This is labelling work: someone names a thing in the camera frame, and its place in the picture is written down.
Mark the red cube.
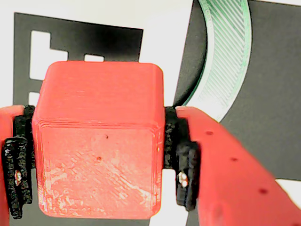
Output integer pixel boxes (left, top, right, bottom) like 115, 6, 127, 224
32, 61, 165, 218

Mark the green ring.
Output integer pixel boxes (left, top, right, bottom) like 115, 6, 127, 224
182, 0, 253, 123

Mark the black white marker mat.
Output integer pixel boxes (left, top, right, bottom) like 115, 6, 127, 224
0, 0, 301, 226

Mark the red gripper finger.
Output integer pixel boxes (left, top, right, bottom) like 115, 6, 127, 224
0, 105, 36, 226
164, 106, 301, 226

